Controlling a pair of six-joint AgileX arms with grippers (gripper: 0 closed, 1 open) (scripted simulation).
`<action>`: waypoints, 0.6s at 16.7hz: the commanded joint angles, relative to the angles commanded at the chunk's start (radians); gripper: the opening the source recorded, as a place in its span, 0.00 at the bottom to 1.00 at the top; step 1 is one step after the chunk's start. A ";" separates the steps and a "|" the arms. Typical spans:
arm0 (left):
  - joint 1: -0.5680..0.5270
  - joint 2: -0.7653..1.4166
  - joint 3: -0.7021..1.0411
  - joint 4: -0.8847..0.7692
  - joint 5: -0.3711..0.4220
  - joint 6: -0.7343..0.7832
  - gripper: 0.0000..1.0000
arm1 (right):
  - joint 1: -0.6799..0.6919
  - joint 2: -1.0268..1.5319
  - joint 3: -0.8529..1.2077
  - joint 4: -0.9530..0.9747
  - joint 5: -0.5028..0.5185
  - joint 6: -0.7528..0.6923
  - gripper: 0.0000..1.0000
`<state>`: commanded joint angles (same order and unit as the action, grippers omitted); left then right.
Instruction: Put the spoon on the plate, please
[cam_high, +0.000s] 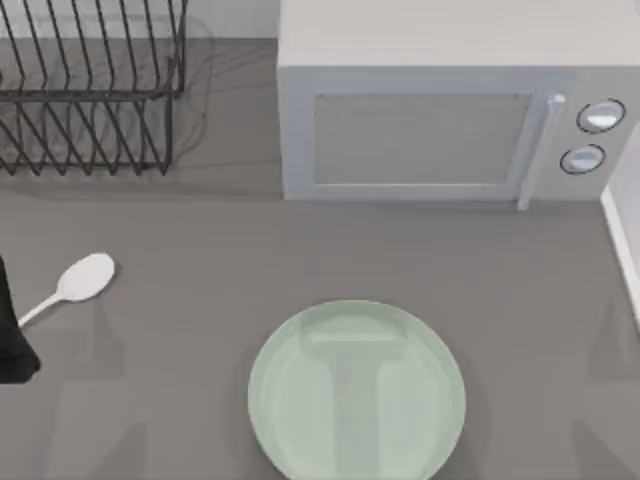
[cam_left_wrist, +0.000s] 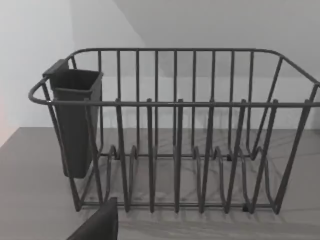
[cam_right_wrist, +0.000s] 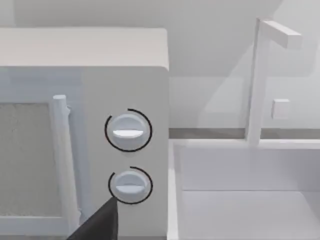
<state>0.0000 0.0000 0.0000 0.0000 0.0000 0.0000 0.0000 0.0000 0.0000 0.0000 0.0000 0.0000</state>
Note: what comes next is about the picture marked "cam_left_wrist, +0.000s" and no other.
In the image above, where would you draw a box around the grey wire dish rack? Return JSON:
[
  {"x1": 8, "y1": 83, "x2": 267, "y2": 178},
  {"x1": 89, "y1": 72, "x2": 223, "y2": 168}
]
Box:
[{"x1": 28, "y1": 47, "x2": 320, "y2": 216}]

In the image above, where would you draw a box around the dark grey cutlery holder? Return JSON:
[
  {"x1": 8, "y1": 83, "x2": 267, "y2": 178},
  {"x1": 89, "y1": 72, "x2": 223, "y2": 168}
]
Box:
[{"x1": 42, "y1": 59, "x2": 104, "y2": 179}]

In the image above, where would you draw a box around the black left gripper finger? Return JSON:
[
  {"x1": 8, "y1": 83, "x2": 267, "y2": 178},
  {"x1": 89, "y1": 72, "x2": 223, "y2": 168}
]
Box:
[{"x1": 66, "y1": 197, "x2": 119, "y2": 240}]

